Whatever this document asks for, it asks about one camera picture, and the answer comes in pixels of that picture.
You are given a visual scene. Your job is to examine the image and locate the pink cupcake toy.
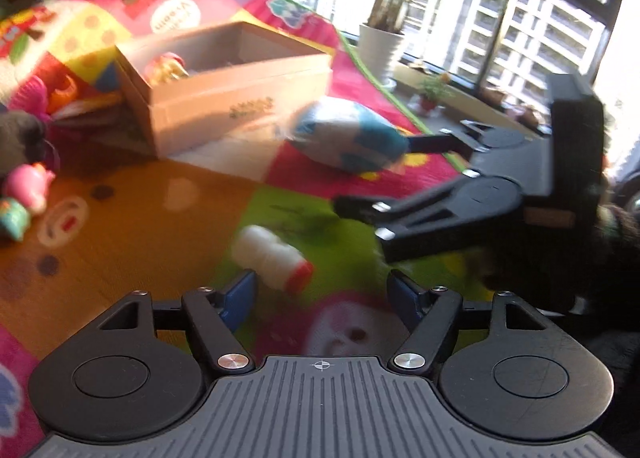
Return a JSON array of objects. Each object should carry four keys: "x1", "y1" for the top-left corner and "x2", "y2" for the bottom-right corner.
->
[{"x1": 7, "y1": 76, "x2": 53, "y2": 115}]

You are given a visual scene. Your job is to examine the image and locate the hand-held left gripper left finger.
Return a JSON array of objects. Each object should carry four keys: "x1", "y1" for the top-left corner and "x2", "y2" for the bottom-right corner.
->
[{"x1": 95, "y1": 269, "x2": 259, "y2": 375}]

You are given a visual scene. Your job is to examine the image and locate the blue white snack packet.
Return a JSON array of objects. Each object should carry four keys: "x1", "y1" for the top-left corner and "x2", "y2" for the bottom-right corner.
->
[{"x1": 285, "y1": 98, "x2": 410, "y2": 175}]

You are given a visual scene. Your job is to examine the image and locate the pink pig toy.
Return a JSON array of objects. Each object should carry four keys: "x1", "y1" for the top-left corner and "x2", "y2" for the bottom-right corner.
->
[{"x1": 2, "y1": 162, "x2": 57, "y2": 215}]

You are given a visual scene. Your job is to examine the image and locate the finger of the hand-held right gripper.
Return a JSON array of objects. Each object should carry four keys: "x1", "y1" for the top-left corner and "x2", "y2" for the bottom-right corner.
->
[
  {"x1": 406, "y1": 119, "x2": 493, "y2": 160},
  {"x1": 332, "y1": 174, "x2": 521, "y2": 265}
]

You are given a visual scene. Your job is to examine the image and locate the black plush toy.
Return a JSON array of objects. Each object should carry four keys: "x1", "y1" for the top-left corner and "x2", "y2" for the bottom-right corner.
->
[{"x1": 0, "y1": 110, "x2": 60, "y2": 180}]

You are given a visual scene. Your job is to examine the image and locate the white bottle red cap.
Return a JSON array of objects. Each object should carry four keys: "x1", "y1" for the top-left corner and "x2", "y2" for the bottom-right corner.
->
[{"x1": 232, "y1": 224, "x2": 316, "y2": 295}]

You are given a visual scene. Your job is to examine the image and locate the orange plastic toy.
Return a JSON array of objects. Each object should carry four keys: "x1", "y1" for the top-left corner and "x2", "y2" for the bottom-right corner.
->
[{"x1": 49, "y1": 73, "x2": 81, "y2": 106}]

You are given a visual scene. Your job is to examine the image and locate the white plant pot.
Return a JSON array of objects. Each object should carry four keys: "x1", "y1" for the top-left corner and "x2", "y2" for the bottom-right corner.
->
[{"x1": 358, "y1": 22, "x2": 407, "y2": 85}]

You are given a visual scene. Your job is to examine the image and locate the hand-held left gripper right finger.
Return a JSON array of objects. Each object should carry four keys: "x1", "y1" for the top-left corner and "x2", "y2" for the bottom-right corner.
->
[{"x1": 386, "y1": 269, "x2": 552, "y2": 380}]

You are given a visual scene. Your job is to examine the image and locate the gold pink toy figure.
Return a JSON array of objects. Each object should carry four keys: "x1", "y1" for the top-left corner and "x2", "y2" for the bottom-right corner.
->
[{"x1": 144, "y1": 51, "x2": 191, "y2": 87}]

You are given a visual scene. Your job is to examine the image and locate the colourful printed blanket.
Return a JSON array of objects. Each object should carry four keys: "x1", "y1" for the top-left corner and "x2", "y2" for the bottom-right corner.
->
[{"x1": 0, "y1": 0, "x2": 501, "y2": 449}]

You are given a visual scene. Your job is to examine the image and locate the small teal toy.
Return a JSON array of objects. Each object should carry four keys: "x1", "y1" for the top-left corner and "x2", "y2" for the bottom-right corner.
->
[{"x1": 0, "y1": 198, "x2": 28, "y2": 242}]

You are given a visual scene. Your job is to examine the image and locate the small plant in red pot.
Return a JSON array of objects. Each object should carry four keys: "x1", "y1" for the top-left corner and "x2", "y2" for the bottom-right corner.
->
[{"x1": 414, "y1": 72, "x2": 453, "y2": 115}]

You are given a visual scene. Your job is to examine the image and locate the brown cardboard box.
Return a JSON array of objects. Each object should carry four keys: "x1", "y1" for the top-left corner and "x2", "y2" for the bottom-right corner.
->
[{"x1": 114, "y1": 21, "x2": 334, "y2": 159}]

